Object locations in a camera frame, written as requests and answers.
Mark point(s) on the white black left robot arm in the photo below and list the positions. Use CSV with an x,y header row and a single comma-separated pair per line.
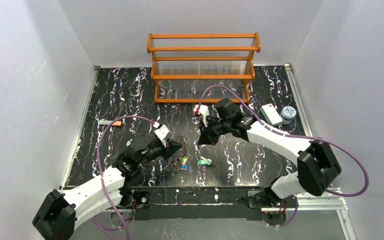
x,y
61,213

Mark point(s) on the cluster of tagged keys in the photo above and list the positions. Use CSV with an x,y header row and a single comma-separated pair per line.
x,y
181,160

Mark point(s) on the blue white round tin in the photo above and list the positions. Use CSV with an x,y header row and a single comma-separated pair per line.
x,y
287,114

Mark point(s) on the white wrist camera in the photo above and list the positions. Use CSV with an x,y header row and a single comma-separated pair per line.
x,y
163,134
203,112

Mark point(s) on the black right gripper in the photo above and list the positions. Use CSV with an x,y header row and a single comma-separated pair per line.
x,y
210,129

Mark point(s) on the white rectangular box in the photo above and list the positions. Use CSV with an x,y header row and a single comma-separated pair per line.
x,y
270,114

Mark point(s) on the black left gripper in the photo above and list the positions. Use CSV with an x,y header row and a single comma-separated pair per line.
x,y
167,148

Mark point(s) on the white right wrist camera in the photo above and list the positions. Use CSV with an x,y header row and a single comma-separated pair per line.
x,y
203,112

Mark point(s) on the green key tag far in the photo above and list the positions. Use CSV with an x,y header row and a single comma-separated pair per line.
x,y
204,162

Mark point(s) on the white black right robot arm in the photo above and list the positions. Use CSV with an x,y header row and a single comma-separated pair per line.
x,y
317,165

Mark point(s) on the orange grey marker pen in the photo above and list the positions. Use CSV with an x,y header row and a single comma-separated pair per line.
x,y
103,122

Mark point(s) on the orange wooden shelf rack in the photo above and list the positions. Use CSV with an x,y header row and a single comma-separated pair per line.
x,y
183,65

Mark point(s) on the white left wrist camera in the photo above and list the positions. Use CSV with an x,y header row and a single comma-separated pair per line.
x,y
163,134

